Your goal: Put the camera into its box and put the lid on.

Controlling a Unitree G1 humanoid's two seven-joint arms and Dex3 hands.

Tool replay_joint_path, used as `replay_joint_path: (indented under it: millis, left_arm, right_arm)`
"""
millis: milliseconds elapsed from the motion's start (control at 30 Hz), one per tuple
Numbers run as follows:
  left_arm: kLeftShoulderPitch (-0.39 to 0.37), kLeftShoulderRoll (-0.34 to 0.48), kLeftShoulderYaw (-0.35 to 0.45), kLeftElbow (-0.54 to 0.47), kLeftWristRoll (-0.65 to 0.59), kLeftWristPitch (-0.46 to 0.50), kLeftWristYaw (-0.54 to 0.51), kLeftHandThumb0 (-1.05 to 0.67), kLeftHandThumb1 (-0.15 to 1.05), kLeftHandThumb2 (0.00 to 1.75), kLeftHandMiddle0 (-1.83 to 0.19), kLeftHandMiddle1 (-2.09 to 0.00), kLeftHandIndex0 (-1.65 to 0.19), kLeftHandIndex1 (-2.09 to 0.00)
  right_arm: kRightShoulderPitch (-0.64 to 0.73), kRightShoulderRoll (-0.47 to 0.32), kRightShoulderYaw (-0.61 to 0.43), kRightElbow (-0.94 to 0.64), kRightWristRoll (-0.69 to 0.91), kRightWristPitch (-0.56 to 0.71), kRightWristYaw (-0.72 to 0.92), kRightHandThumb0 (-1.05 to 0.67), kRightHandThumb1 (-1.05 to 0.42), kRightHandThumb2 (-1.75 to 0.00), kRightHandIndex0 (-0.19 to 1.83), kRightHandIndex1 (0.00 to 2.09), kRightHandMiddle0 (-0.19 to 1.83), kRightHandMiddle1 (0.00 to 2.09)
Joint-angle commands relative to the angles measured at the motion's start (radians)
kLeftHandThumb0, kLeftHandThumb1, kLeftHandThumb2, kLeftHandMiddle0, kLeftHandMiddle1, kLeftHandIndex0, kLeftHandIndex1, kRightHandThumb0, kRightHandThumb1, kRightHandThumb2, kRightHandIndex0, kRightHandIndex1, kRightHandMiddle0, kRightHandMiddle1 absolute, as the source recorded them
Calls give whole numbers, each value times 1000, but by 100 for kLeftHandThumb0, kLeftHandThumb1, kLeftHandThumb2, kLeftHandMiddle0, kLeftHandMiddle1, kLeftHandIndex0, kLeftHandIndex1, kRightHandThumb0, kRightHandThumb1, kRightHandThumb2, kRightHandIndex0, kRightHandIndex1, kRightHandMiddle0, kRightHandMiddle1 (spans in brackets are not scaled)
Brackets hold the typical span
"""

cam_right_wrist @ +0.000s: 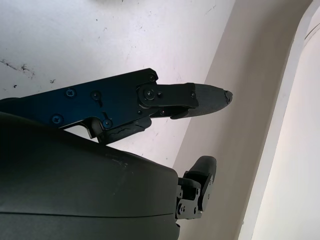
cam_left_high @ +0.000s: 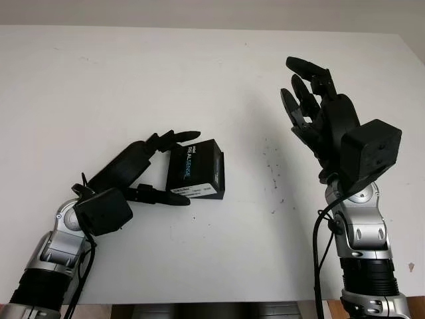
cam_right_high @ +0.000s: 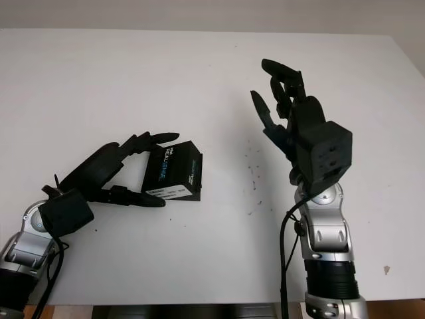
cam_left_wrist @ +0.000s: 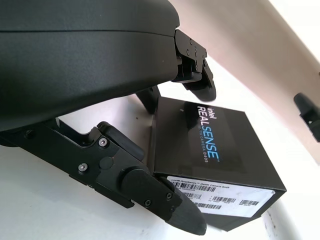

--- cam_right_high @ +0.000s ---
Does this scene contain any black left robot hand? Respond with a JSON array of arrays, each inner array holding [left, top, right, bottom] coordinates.
[[54, 132, 181, 209]]

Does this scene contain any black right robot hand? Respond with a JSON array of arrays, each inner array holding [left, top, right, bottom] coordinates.
[[250, 58, 327, 184]]

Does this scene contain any black RealSense box lid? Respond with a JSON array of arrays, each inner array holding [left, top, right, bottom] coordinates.
[[141, 140, 203, 200]]

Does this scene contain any black box base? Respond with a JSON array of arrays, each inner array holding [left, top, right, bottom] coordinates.
[[159, 151, 204, 202]]

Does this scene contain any dark robot torso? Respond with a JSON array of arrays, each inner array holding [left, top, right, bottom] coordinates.
[[91, 302, 283, 319]]

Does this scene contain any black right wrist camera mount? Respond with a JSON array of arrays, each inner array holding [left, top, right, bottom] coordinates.
[[296, 121, 353, 195]]

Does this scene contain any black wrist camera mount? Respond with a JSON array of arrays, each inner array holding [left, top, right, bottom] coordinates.
[[37, 188, 95, 239], [296, 121, 353, 195]]

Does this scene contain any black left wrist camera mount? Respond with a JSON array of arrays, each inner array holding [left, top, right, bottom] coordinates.
[[37, 188, 95, 239]]

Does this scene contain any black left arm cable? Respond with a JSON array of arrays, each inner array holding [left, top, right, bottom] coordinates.
[[33, 232, 70, 319]]

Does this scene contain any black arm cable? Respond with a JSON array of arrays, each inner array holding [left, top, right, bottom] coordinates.
[[280, 194, 309, 319], [33, 232, 70, 319]]

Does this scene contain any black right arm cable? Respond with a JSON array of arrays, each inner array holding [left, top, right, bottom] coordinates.
[[280, 194, 309, 319]]

